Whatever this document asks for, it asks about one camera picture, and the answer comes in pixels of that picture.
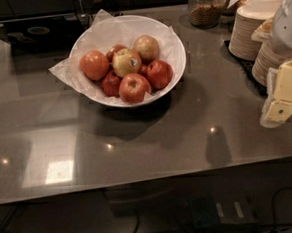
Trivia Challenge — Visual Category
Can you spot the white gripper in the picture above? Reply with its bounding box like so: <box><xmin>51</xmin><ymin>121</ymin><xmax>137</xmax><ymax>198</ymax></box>
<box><xmin>252</xmin><ymin>0</ymin><xmax>292</xmax><ymax>128</ymax></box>

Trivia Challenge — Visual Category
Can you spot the yellow-green apple with sticker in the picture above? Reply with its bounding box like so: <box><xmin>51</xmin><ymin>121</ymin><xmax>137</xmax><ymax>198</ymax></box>
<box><xmin>112</xmin><ymin>48</ymin><xmax>142</xmax><ymax>78</ymax></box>

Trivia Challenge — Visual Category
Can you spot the red apple right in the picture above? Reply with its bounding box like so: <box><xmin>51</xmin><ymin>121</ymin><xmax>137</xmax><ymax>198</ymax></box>
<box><xmin>146</xmin><ymin>59</ymin><xmax>173</xmax><ymax>90</ymax></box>

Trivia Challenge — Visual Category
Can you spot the pale russet apple back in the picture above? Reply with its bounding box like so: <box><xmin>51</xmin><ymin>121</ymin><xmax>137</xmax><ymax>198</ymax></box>
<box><xmin>133</xmin><ymin>34</ymin><xmax>160</xmax><ymax>63</ymax></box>

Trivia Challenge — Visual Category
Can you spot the small red apple middle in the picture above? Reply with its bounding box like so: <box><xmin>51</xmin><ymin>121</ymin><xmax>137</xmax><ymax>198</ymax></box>
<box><xmin>139</xmin><ymin>64</ymin><xmax>148</xmax><ymax>77</ymax></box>

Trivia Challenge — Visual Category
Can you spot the red apple front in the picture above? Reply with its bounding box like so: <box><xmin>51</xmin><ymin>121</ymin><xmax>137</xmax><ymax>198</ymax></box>
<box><xmin>119</xmin><ymin>73</ymin><xmax>151</xmax><ymax>104</ymax></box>

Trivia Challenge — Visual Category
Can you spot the red apple behind centre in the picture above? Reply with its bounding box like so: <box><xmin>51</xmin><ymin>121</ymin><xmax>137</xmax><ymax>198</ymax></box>
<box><xmin>106</xmin><ymin>44</ymin><xmax>125</xmax><ymax>62</ymax></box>

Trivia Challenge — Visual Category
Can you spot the dark red apple lower left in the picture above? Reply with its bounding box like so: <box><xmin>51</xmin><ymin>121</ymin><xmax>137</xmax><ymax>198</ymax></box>
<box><xmin>101</xmin><ymin>70</ymin><xmax>121</xmax><ymax>98</ymax></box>

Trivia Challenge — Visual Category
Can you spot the orange-red apple left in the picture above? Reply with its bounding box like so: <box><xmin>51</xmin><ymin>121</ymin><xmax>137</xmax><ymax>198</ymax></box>
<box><xmin>79</xmin><ymin>50</ymin><xmax>110</xmax><ymax>81</ymax></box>

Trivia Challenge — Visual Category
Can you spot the paper plate stack right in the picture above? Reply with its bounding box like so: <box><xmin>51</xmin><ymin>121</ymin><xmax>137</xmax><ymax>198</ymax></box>
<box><xmin>252</xmin><ymin>41</ymin><xmax>285</xmax><ymax>86</ymax></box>

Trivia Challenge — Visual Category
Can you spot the paper plate stack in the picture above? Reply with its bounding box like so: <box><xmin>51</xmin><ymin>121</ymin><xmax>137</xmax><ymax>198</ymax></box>
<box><xmin>252</xmin><ymin>41</ymin><xmax>285</xmax><ymax>86</ymax></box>
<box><xmin>228</xmin><ymin>5</ymin><xmax>274</xmax><ymax>61</ymax></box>

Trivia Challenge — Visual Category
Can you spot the black mat under plates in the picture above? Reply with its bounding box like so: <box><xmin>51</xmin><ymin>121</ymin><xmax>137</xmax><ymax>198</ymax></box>
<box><xmin>223</xmin><ymin>40</ymin><xmax>268</xmax><ymax>97</ymax></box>

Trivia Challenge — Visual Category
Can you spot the paper plate stack left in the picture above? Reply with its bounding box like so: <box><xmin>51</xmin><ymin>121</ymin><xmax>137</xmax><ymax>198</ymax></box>
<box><xmin>228</xmin><ymin>5</ymin><xmax>274</xmax><ymax>61</ymax></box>

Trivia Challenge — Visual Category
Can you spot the glass jar with cereal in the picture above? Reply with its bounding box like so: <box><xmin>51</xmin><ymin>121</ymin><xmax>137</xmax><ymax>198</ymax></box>
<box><xmin>187</xmin><ymin>0</ymin><xmax>226</xmax><ymax>28</ymax></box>

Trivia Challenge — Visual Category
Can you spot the dark box under table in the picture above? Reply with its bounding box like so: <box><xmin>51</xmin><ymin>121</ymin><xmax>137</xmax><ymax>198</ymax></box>
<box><xmin>189</xmin><ymin>195</ymin><xmax>259</xmax><ymax>230</ymax></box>

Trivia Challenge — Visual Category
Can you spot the white paper liner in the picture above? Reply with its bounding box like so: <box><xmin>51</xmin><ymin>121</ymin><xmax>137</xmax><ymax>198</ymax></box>
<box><xmin>44</xmin><ymin>3</ymin><xmax>188</xmax><ymax>111</ymax></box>

